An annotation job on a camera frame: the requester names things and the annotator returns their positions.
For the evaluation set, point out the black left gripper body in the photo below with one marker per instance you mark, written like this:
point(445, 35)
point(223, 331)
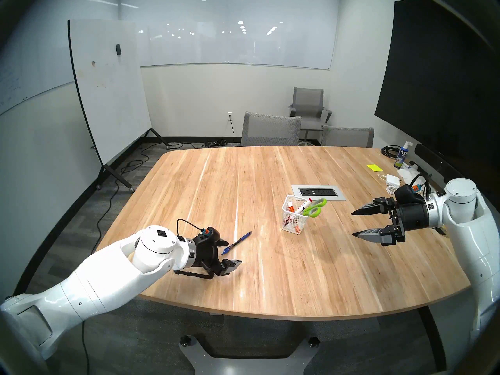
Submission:
point(207, 255)

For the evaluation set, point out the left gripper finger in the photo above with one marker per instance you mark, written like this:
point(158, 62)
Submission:
point(222, 243)
point(230, 266)

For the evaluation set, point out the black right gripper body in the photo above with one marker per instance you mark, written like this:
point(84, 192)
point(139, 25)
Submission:
point(412, 218)

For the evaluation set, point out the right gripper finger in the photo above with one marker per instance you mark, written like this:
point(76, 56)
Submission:
point(375, 208)
point(383, 236)

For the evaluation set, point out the blue ballpoint pen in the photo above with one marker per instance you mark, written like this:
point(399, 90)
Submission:
point(238, 242)

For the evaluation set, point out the white mesh pen holder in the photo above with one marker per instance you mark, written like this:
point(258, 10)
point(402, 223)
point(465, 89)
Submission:
point(287, 224)

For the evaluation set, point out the red capped white marker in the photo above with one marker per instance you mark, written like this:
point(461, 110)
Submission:
point(304, 206)

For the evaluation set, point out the orange white Expo marker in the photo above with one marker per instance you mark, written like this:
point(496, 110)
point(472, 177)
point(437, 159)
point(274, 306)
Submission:
point(291, 214)

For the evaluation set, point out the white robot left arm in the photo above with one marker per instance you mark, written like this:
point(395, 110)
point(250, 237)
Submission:
point(97, 284)

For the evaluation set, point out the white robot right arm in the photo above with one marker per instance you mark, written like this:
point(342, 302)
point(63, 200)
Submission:
point(472, 237)

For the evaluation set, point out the white power adapter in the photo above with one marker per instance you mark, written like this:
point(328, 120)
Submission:
point(392, 179)

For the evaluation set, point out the yellow sticky note pad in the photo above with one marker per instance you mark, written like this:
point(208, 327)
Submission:
point(374, 167)

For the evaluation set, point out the white crumpled plastic sheet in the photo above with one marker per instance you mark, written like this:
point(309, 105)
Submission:
point(410, 175)

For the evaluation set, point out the whiteboard cleaner spray bottle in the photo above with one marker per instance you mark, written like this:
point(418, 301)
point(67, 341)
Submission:
point(400, 157)

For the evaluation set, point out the silver table outlet box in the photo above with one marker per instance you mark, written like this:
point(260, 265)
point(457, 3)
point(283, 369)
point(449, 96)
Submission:
point(318, 192)

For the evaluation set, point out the black video sound bar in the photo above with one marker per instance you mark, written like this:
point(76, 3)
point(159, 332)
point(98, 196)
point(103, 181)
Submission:
point(437, 161)

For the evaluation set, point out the gray mesh office chair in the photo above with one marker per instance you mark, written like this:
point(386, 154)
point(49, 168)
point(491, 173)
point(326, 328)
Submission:
point(347, 136)
point(270, 130)

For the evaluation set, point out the gray office chair with armrests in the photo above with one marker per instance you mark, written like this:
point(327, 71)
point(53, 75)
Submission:
point(308, 101)

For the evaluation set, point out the rolling white whiteboard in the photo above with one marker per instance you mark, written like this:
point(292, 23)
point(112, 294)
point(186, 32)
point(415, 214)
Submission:
point(109, 93)

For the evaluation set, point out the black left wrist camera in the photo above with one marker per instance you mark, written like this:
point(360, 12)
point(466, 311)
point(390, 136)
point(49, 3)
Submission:
point(209, 234)

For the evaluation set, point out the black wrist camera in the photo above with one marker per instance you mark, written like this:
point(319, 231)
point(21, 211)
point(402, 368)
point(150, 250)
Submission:
point(408, 193)
point(209, 234)

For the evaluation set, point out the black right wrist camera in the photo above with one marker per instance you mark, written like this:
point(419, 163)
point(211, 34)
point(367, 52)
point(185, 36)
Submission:
point(408, 193)

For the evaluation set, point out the large black wall screen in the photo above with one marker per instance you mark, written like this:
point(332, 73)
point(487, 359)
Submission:
point(437, 85)

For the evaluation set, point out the wide glass wall board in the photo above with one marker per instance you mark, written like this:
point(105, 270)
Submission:
point(242, 30)

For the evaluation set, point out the side wall whiteboard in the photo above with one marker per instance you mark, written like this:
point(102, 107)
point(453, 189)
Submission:
point(27, 73)

